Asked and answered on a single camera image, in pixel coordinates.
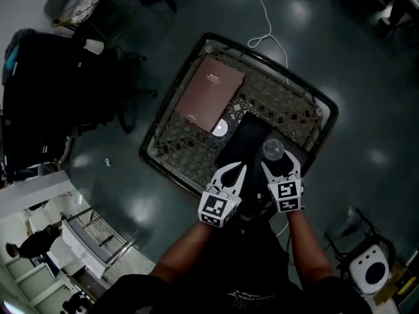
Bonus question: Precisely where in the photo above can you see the person's left forearm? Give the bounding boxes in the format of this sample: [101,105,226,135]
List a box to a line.
[149,221,217,279]

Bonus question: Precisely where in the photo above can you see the white metal rack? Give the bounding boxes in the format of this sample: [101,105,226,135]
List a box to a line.
[60,207,140,279]

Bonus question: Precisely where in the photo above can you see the white device with dark oval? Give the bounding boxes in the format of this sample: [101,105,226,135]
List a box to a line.
[348,242,394,296]

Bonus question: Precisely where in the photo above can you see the cardboard box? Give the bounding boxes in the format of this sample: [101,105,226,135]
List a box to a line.
[376,260,419,307]

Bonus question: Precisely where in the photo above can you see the brown flat box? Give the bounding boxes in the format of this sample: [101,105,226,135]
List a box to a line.
[173,55,246,134]

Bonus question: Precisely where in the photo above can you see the white paper cup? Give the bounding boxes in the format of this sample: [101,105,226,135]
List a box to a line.
[81,39,106,56]

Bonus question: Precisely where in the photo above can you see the white round coaster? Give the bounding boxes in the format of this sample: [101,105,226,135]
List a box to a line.
[211,118,229,138]

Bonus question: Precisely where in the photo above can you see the glass rattan side table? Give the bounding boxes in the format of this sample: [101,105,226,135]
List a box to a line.
[138,32,340,203]

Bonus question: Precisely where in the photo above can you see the clear glass cup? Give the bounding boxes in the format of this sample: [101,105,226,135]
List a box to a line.
[263,138,285,162]

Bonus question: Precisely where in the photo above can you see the white counter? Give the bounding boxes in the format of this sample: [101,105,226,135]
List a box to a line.
[0,169,74,217]

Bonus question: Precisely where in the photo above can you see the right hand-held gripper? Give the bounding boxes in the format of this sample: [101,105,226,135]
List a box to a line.
[260,150,304,214]

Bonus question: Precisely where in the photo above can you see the person's black shirt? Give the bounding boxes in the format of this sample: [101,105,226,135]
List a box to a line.
[109,207,374,314]

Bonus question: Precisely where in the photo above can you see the black office chair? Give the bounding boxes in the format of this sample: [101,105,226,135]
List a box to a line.
[1,27,158,178]

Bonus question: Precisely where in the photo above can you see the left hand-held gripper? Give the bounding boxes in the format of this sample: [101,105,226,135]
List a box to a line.
[197,161,248,230]

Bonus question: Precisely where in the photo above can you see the black metal stand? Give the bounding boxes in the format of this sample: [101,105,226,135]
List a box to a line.
[323,206,397,274]

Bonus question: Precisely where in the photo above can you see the floral cushion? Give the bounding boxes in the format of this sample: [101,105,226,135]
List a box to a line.
[66,0,103,24]

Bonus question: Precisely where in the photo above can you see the grey chair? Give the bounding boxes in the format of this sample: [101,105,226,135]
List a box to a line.
[43,0,106,33]

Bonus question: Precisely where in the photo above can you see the person's right forearm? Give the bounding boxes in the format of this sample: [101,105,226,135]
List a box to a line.
[286,209,337,289]

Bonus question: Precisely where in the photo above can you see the white floor cable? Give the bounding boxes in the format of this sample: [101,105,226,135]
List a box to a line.
[247,0,290,85]

